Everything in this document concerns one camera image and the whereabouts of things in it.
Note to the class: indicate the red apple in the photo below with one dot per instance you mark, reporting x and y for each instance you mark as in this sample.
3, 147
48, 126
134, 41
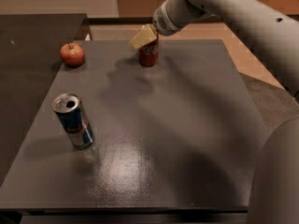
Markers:
72, 54

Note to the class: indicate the blue silver redbull can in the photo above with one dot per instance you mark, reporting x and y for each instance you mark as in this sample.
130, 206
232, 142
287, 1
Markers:
70, 112

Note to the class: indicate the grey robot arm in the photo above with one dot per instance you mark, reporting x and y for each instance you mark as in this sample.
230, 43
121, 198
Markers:
274, 39

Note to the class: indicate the red coke can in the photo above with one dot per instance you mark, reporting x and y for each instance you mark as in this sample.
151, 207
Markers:
148, 55

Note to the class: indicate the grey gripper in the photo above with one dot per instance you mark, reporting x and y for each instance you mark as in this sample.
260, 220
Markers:
163, 22

